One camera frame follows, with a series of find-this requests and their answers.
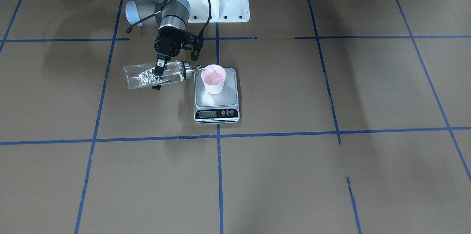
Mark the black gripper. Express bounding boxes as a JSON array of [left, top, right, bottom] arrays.
[[152, 26, 193, 90]]

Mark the clear glass sauce bottle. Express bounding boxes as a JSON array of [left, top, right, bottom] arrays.
[[123, 61, 202, 89]]

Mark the pink paper cup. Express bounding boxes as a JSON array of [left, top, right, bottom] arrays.
[[201, 64, 226, 95]]

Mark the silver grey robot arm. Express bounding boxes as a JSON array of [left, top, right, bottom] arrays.
[[123, 0, 195, 90]]

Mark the silver digital kitchen scale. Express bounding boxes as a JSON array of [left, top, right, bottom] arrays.
[[194, 68, 241, 124]]

